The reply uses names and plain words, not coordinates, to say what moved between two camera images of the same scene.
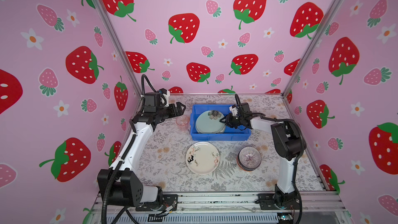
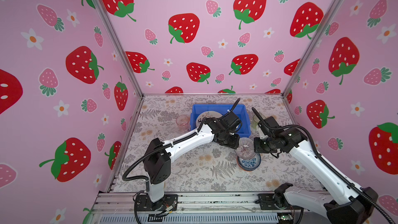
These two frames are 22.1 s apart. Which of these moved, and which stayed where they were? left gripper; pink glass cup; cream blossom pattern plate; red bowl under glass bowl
Moved: left gripper; cream blossom pattern plate
Stayed: red bowl under glass bowl; pink glass cup
